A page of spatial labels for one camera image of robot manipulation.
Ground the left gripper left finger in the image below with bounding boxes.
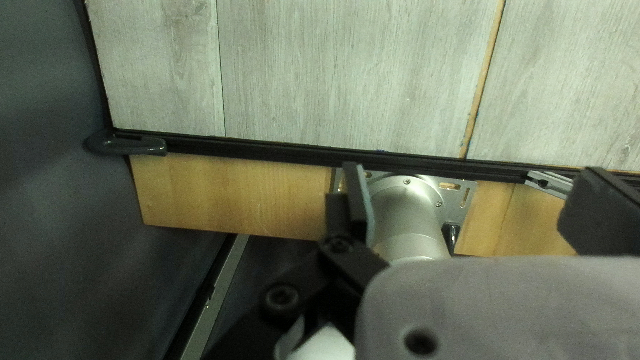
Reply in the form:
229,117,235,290
259,161,392,346

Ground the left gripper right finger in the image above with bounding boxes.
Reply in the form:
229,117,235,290
556,166,640,257

